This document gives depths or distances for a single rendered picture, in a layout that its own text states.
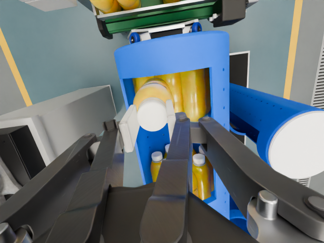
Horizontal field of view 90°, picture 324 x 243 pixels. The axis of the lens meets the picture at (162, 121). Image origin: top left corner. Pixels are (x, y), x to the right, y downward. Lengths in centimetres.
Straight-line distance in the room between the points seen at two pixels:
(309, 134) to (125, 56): 67
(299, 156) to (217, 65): 54
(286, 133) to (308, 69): 140
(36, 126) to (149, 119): 60
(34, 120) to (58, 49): 112
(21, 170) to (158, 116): 62
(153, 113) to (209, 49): 19
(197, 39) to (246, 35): 141
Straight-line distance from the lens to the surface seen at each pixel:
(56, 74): 182
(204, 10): 69
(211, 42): 35
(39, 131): 76
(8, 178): 77
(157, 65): 32
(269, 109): 80
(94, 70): 166
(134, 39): 59
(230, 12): 60
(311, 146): 80
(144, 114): 20
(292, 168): 82
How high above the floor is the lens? 155
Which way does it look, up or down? 70 degrees down
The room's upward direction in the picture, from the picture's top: 178 degrees clockwise
